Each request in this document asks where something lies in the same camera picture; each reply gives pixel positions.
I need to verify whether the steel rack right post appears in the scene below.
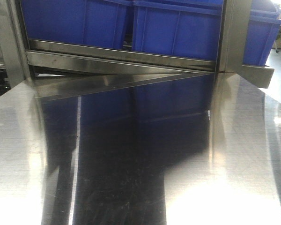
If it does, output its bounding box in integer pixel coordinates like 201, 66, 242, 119
216, 0, 252, 73

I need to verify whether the far right blue bin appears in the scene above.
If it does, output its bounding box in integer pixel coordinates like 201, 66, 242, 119
243, 0, 281, 66

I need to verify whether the steel shelf rail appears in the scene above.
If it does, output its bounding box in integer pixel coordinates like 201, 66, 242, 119
25, 38, 275, 89

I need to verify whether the blue bin on left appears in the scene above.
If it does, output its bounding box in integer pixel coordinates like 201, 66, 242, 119
21, 0, 133, 49

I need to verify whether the blue bin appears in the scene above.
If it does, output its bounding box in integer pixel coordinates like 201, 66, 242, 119
243, 0, 281, 66
132, 0, 222, 60
21, 0, 133, 49

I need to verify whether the blue bin on right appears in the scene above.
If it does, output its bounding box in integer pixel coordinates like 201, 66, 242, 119
132, 0, 222, 60

